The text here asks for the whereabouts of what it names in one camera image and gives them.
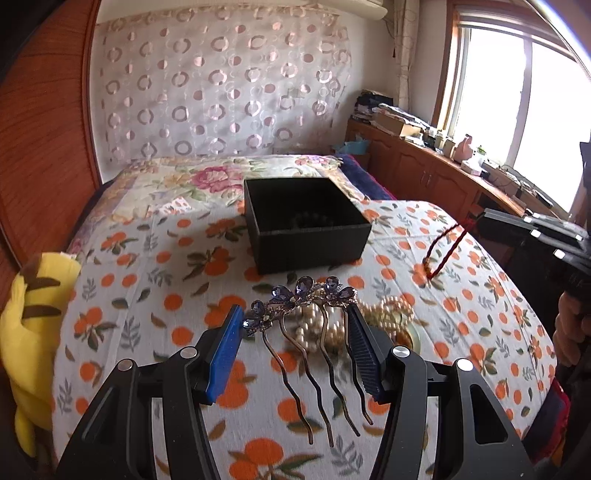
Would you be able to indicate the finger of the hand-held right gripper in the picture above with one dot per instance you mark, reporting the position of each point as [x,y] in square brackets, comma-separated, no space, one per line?
[540,242]
[531,222]

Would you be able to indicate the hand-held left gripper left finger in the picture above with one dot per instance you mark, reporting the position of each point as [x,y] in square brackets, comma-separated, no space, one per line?
[226,351]

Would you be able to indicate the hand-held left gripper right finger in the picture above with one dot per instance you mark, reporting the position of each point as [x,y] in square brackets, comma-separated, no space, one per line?
[364,361]

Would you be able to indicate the purple rhinestone hair comb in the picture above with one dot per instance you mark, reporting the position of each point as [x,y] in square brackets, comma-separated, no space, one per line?
[282,295]

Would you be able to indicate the black jewelry box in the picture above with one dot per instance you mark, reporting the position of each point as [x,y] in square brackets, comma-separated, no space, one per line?
[314,249]

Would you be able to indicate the person's right hand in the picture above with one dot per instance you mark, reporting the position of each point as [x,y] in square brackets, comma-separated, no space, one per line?
[569,332]

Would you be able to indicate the pale green bangle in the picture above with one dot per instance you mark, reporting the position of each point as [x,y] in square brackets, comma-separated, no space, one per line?
[417,340]

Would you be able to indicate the white tissue box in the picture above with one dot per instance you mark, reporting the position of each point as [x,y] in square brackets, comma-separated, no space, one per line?
[473,167]

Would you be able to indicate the pink figurine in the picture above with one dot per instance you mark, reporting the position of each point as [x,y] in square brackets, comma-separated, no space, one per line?
[464,148]

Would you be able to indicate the orange fruit print blanket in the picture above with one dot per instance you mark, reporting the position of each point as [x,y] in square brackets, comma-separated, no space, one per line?
[152,277]

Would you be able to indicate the wooden cabinet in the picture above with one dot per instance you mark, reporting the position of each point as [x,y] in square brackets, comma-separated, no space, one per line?
[415,170]

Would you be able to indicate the red patterned cloth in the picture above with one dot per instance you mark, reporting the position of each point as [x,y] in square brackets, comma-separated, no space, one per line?
[561,415]

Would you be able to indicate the window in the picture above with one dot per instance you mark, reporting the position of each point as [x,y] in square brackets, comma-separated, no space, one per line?
[498,92]

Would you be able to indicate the cardboard box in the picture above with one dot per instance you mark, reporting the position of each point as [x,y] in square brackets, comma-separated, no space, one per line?
[400,123]

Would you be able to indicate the navy blue blanket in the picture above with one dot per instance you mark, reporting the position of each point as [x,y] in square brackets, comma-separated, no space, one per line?
[364,180]

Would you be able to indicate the floral patchwork quilt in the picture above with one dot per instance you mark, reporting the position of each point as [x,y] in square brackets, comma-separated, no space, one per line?
[198,180]

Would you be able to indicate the teal bag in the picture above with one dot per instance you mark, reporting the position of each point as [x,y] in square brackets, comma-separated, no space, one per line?
[352,147]

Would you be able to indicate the yellow plush toy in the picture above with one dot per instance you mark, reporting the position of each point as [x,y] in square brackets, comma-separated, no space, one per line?
[32,332]

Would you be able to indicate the pile of dark clothes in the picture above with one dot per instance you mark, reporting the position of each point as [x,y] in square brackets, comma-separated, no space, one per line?
[371,105]

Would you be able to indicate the beige window curtain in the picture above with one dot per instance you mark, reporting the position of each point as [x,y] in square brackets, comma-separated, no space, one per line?
[408,50]

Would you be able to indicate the sheer circle pattern curtain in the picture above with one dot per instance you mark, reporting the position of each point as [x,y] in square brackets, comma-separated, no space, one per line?
[207,92]

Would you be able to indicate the wooden headboard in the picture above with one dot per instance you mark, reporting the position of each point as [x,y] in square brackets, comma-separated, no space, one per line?
[46,138]

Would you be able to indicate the white air conditioner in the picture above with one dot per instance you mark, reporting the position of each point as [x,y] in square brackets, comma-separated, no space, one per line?
[351,7]

